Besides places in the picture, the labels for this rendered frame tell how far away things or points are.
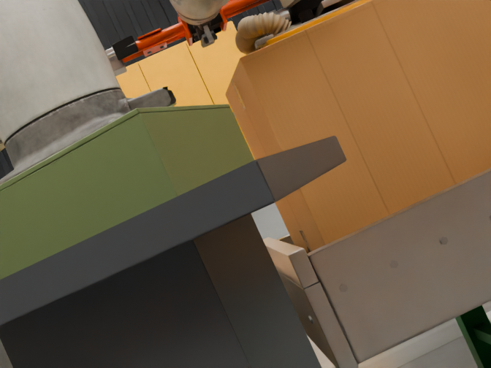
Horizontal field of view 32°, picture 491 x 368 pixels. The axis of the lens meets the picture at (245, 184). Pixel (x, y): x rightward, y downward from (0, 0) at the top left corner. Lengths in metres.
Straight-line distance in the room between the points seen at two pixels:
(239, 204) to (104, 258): 0.13
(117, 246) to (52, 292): 0.08
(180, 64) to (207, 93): 0.42
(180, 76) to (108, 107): 8.14
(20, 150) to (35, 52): 0.11
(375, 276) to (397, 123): 0.30
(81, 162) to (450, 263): 0.74
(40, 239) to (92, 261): 0.13
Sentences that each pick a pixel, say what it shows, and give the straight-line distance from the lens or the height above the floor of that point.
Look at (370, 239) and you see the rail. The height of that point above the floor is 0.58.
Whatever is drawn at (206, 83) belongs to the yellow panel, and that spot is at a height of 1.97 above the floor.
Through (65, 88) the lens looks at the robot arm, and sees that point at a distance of 0.97.
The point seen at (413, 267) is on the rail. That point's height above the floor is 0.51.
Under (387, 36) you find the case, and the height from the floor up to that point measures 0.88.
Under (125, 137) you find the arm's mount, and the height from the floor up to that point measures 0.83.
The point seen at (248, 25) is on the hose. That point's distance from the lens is 1.66.
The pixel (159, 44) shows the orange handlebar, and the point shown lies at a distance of 1.73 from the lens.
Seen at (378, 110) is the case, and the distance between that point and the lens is 1.54.
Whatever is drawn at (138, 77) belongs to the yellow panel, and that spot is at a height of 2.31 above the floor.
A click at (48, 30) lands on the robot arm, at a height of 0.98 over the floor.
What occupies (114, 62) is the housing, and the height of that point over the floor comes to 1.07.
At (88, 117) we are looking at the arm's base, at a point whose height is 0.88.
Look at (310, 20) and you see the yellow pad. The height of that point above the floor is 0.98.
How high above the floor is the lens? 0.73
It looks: 1 degrees up
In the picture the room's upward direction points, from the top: 25 degrees counter-clockwise
